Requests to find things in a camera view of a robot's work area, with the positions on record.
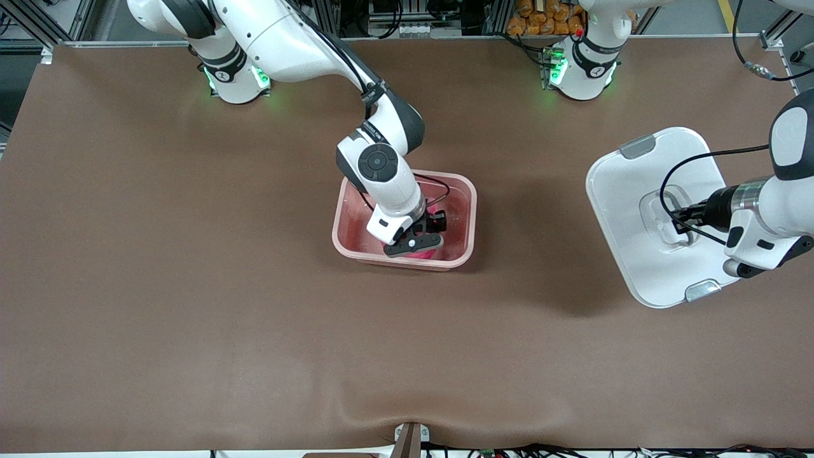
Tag white box lid grey latches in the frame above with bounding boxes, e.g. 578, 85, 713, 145
585, 127, 742, 309

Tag translucent pink storage box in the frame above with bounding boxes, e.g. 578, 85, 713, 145
332, 169, 478, 272

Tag orange toy pile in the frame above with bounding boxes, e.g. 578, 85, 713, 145
507, 0, 586, 36

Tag brown table mat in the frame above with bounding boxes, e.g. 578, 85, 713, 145
0, 35, 814, 454

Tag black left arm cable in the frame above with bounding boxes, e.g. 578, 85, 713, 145
659, 0, 814, 247

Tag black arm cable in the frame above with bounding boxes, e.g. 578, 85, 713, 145
356, 170, 451, 214
659, 0, 814, 247

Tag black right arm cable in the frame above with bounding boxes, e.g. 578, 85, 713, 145
356, 170, 451, 214

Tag silver table edge rail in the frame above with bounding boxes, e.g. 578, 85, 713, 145
54, 33, 764, 48

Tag aluminium frame post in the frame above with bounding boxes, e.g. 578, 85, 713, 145
760, 0, 814, 50
13, 0, 96, 44

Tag brown camera stand post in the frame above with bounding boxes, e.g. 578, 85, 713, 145
391, 422, 431, 458

